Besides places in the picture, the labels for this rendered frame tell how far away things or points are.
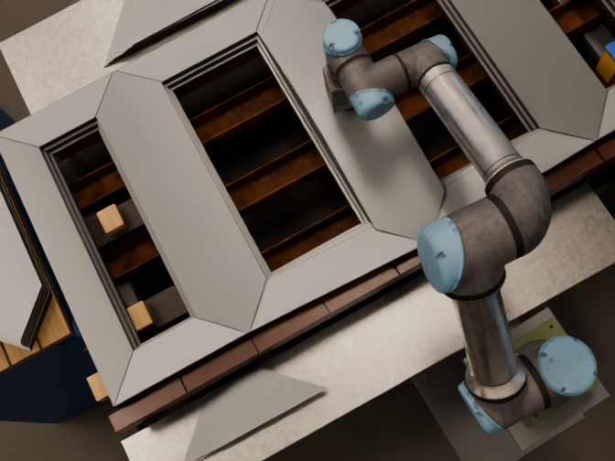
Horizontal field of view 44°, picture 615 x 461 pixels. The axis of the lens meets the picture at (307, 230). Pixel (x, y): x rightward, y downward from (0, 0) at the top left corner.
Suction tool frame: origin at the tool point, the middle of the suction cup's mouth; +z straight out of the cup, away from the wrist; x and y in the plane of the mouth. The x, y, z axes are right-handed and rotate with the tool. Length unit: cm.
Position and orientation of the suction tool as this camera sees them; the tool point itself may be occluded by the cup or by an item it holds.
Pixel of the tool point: (348, 104)
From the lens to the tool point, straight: 176.4
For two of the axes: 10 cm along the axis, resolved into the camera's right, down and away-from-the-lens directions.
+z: 1.0, 2.7, 9.6
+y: -9.5, 3.0, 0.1
